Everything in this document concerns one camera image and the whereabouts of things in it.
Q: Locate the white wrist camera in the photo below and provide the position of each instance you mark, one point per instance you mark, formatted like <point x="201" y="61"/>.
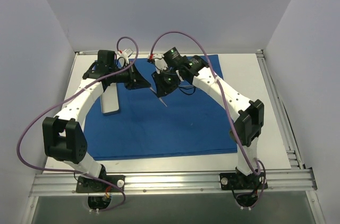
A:
<point x="159" y="63"/>
<point x="123" y="57"/>

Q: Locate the steel scalpel handle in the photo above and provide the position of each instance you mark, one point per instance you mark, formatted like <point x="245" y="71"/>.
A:
<point x="159" y="98"/>

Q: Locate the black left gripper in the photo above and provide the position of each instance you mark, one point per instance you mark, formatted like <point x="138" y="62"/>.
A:
<point x="133" y="78"/>

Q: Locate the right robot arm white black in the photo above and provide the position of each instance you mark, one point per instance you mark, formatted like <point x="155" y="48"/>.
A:
<point x="245" y="116"/>

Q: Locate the aluminium right frame rail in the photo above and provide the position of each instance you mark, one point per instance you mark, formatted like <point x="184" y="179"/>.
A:
<point x="281" y="116"/>

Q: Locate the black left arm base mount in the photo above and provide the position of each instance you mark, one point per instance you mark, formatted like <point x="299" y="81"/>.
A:
<point x="88" y="185"/>

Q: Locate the aluminium front frame rail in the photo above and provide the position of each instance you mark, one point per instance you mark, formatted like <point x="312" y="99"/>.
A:
<point x="208" y="182"/>

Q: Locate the stainless steel tray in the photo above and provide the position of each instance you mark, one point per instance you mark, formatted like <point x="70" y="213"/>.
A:
<point x="109" y="100"/>

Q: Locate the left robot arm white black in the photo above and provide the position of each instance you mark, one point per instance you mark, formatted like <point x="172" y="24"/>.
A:
<point x="64" y="139"/>

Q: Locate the blue surgical cloth wrap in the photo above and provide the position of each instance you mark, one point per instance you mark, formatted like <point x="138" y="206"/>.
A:
<point x="144" y="128"/>

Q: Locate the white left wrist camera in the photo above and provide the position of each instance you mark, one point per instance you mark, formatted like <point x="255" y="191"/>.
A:
<point x="123" y="57"/>

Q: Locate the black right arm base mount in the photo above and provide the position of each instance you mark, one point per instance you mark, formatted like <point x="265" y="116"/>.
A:
<point x="239" y="181"/>

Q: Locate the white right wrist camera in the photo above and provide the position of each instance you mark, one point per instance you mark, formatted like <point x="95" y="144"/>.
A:
<point x="159" y="63"/>

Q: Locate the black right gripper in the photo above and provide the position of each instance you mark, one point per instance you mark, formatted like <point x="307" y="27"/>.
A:
<point x="161" y="89"/>

